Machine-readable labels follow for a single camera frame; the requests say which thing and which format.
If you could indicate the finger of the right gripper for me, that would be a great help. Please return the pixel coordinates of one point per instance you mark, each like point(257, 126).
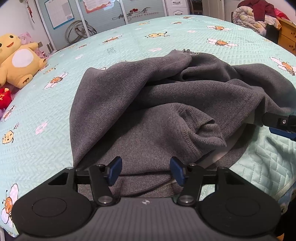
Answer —
point(289, 135)
point(280, 122)

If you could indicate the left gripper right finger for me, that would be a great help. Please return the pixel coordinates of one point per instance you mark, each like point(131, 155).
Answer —
point(190, 178)

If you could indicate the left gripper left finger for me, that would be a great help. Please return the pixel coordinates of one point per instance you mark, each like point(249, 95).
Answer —
point(101, 178)

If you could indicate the dark grey sweater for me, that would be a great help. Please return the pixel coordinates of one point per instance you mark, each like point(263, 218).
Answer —
point(182, 105)

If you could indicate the pile of clothes and quilt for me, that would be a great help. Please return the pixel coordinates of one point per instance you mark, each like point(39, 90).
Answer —
point(257, 15)

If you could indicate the mint green bee bedspread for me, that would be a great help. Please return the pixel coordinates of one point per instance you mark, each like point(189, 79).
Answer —
point(35, 128)

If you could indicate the wooden yellow cabinet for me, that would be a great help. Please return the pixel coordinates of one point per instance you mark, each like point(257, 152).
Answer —
point(287, 35)

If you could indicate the red plush toy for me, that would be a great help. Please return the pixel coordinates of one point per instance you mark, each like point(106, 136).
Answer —
point(5, 98)

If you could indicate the yellow plush toy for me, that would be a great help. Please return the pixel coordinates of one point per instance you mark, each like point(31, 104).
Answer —
point(19, 63)

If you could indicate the sliding wardrobe doors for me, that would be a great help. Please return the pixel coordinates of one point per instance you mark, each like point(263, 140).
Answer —
point(85, 25)

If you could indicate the white drawer cabinet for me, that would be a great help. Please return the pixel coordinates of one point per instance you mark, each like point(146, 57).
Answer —
point(177, 7)

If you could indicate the blue framed poster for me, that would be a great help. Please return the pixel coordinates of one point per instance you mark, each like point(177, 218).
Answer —
point(59, 12)

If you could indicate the red bordered poster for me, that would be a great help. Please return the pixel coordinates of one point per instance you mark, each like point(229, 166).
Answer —
point(95, 5)

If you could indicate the red hanging wall ornament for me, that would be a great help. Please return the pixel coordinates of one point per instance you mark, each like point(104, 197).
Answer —
point(29, 10)

